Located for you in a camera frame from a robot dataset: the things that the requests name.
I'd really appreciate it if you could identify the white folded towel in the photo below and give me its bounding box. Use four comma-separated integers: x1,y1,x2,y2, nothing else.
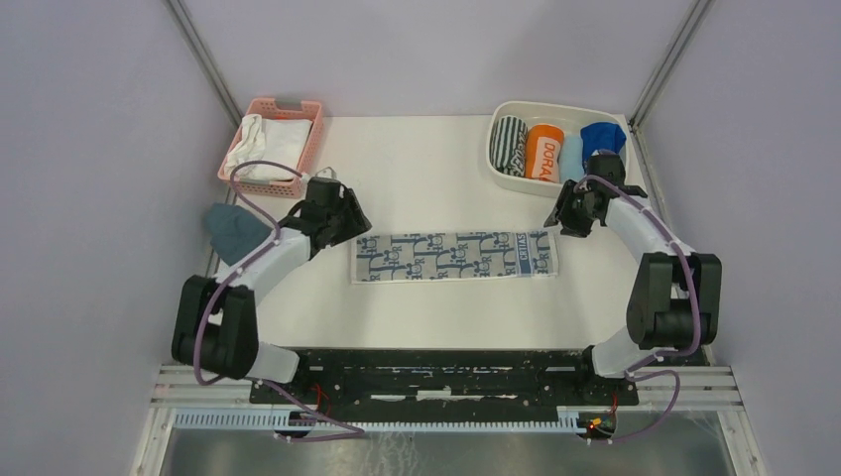
248,118,312,181

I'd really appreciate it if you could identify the white crumpled cloth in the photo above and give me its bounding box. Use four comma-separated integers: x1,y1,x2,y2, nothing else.
224,114,266,177

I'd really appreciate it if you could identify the light blue towel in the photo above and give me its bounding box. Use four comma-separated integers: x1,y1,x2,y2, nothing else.
558,134,585,183

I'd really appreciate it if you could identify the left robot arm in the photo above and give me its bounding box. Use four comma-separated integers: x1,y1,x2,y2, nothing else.
171,178,372,404

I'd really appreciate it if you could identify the striped rolled towel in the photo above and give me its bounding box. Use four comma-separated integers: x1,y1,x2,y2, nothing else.
489,115,529,178

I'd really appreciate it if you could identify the white plastic tub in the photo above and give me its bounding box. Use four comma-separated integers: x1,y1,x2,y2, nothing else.
484,100,640,198

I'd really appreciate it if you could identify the dark blue towel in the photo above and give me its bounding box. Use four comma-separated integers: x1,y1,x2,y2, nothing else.
579,122,627,163

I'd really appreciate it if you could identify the pink plastic basket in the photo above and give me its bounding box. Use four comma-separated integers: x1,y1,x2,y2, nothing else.
217,97,324,198

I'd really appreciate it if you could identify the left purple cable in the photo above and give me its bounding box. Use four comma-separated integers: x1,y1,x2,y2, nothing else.
191,160,366,442

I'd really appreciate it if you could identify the patterned white blue cloth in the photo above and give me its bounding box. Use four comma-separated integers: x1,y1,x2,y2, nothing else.
350,230,559,284

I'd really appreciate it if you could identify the orange rolled towel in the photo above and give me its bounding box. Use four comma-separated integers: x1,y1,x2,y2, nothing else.
524,123,564,183

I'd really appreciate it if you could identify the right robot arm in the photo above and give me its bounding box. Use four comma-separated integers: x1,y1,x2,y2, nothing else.
543,152,723,405

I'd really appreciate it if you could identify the grey-blue towel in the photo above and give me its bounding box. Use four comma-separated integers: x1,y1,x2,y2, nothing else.
202,202,272,266

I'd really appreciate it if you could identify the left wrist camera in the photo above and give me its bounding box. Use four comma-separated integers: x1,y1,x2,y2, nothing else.
314,167,337,179

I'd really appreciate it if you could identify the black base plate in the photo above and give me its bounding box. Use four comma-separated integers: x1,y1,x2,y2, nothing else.
284,348,640,423

